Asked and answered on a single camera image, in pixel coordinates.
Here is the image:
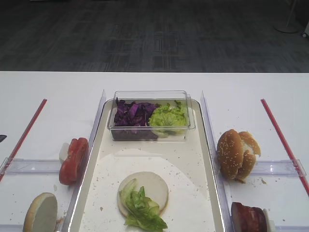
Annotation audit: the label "tomato slice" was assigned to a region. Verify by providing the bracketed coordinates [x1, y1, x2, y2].
[59, 152, 79, 186]
[69, 137, 88, 178]

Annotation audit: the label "green lettuce in container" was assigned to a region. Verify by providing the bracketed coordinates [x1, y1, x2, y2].
[149, 101, 188, 137]

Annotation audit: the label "lettuce leaf on bun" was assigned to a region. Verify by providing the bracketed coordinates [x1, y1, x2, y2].
[119, 178, 168, 232]

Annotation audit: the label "white tomato support block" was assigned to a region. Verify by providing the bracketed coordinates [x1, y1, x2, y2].
[59, 143, 70, 163]

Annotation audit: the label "standing tomato slice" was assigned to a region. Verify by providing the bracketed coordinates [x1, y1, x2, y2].
[59, 152, 79, 186]

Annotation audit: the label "clear plastic salad container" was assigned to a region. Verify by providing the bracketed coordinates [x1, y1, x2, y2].
[107, 90, 195, 141]

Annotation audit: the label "purple cabbage pieces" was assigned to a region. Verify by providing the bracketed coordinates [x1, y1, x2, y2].
[112, 99, 159, 141]

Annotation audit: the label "bottom bun on tray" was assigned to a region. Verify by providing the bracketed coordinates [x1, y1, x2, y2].
[117, 172, 169, 217]

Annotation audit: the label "front sesame bun top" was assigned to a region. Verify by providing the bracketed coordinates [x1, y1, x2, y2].
[217, 129, 244, 179]

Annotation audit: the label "sesame bun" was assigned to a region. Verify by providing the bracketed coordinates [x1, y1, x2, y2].
[217, 129, 244, 179]
[235, 131, 261, 183]

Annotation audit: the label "metal serving tray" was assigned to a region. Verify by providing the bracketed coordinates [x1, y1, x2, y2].
[68, 100, 223, 232]

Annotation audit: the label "rear sesame bun top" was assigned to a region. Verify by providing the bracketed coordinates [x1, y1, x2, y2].
[235, 131, 261, 183]

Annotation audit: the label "left red strip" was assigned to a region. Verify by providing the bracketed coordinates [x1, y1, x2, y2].
[0, 99, 47, 180]

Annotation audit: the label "red strip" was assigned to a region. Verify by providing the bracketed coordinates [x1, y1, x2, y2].
[261, 99, 309, 195]
[0, 99, 47, 180]

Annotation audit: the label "right red strip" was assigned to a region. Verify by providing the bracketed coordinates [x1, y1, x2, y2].
[261, 99, 309, 195]

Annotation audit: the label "upper right clear holder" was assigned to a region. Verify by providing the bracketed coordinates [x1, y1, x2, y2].
[250, 159, 307, 177]

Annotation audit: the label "clear holder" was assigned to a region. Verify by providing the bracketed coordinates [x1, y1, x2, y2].
[271, 226, 309, 232]
[0, 158, 61, 175]
[0, 224, 23, 232]
[250, 159, 307, 177]

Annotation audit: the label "upper left clear holder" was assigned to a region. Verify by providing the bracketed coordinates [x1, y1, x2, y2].
[0, 158, 61, 175]

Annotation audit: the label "bun half standing left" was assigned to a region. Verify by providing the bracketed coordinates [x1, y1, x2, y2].
[23, 192, 57, 232]

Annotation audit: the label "black object at edge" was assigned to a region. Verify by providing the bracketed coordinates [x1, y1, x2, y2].
[0, 134, 7, 143]

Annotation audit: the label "white patty support block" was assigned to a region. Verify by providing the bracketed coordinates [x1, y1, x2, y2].
[263, 208, 276, 232]

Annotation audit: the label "white floor stand base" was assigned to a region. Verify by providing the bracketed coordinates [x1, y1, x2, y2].
[273, 0, 299, 34]

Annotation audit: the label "lower right clear holder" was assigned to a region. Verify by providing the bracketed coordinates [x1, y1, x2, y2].
[271, 226, 309, 232]

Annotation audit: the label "lower left clear holder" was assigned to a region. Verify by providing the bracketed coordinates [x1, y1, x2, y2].
[0, 224, 23, 232]

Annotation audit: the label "left clear divider rail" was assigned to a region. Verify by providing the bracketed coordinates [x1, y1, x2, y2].
[60, 92, 106, 232]

